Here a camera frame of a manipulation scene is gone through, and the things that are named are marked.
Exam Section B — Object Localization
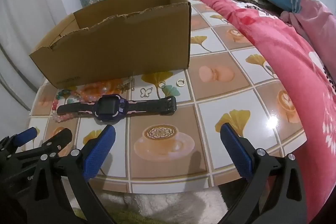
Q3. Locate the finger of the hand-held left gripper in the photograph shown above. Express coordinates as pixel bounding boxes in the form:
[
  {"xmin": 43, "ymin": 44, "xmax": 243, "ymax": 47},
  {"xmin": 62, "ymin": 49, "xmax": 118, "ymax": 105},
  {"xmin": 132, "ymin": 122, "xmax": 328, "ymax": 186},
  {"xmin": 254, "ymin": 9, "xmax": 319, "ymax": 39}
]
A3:
[
  {"xmin": 16, "ymin": 128, "xmax": 72, "ymax": 160},
  {"xmin": 0, "ymin": 127, "xmax": 38, "ymax": 155}
]

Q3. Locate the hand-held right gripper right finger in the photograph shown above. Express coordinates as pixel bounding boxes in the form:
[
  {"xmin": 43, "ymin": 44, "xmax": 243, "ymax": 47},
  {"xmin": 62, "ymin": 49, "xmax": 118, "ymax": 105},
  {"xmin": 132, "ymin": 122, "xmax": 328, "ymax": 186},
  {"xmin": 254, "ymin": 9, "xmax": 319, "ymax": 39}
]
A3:
[{"xmin": 220, "ymin": 123, "xmax": 313, "ymax": 224}]

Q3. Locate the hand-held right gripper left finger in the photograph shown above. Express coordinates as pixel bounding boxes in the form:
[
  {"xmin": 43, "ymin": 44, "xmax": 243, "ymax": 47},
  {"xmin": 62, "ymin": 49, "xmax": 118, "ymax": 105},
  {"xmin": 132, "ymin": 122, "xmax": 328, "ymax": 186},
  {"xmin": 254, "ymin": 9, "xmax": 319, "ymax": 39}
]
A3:
[{"xmin": 25, "ymin": 124, "xmax": 116, "ymax": 224}]

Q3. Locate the pale pink bead bracelet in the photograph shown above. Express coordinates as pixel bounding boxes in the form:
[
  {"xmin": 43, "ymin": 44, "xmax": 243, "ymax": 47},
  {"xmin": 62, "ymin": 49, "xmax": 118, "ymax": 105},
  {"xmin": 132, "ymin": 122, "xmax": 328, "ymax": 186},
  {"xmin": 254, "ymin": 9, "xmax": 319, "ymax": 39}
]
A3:
[{"xmin": 51, "ymin": 111, "xmax": 79, "ymax": 123}]

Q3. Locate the green red bead bracelet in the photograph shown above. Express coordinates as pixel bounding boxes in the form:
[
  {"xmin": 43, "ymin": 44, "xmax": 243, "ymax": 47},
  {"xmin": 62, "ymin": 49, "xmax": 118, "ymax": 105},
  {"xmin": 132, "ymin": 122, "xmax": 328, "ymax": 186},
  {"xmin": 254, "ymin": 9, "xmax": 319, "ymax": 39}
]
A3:
[{"xmin": 51, "ymin": 90, "xmax": 82, "ymax": 111}]

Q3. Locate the purple black smart watch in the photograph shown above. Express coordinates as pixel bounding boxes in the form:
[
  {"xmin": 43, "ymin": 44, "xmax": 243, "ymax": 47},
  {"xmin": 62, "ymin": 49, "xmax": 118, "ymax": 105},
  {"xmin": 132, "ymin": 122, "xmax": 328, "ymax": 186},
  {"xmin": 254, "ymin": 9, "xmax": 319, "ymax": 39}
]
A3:
[{"xmin": 56, "ymin": 93, "xmax": 177, "ymax": 123}]

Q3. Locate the orange pink bead bracelet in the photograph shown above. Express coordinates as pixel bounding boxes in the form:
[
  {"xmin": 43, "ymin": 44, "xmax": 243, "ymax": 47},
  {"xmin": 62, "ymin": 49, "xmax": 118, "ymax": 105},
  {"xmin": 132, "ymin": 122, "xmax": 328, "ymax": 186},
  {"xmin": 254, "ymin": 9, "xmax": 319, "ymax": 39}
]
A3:
[{"xmin": 79, "ymin": 82, "xmax": 124, "ymax": 102}]

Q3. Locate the brown cardboard box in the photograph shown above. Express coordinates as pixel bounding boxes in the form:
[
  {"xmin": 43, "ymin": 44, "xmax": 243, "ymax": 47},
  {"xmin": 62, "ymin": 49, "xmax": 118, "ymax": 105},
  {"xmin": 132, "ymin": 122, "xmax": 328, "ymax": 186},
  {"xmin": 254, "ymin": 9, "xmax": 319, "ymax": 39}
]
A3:
[{"xmin": 29, "ymin": 0, "xmax": 192, "ymax": 89}]

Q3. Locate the gold charm earring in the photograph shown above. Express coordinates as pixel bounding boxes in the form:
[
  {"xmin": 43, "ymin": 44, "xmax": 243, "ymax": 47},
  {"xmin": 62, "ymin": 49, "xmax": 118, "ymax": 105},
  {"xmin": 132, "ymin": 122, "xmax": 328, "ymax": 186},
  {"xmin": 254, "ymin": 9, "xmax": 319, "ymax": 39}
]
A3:
[{"xmin": 115, "ymin": 77, "xmax": 131, "ymax": 92}]

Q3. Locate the white fluffy rug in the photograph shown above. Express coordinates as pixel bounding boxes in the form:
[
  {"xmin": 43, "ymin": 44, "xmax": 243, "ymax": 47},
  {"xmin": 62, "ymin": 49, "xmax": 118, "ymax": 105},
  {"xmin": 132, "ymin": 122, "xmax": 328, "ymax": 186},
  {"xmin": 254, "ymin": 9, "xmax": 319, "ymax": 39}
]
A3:
[{"xmin": 123, "ymin": 187, "xmax": 229, "ymax": 224}]

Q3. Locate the pink floral blanket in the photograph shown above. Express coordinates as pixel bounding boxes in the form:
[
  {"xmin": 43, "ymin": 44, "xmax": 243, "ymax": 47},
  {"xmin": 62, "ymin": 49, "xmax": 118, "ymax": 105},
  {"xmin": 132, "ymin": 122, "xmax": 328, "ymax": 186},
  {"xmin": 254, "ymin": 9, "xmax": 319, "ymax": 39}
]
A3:
[{"xmin": 184, "ymin": 0, "xmax": 336, "ymax": 223}]

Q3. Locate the white curtain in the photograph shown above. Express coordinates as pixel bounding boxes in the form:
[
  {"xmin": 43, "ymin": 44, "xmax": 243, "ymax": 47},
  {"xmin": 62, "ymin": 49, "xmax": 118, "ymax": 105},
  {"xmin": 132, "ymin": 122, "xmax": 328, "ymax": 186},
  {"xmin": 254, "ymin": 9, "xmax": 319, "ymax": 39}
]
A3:
[{"xmin": 0, "ymin": 0, "xmax": 87, "ymax": 109}]

